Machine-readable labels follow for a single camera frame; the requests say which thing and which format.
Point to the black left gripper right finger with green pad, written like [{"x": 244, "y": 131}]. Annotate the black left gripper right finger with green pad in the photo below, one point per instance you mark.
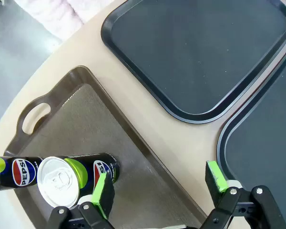
[{"x": 215, "y": 179}]

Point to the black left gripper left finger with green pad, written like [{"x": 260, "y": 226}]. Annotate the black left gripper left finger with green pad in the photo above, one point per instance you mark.
[{"x": 102, "y": 193}]

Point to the black Pepsi can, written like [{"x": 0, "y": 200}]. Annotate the black Pepsi can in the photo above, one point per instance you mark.
[
  {"x": 59, "y": 181},
  {"x": 21, "y": 173}
]

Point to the black rectangular serving tray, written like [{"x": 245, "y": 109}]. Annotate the black rectangular serving tray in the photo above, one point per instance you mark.
[
  {"x": 195, "y": 55},
  {"x": 264, "y": 131}
]

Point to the person in pink jacket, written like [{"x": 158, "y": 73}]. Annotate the person in pink jacket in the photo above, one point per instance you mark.
[{"x": 62, "y": 14}]

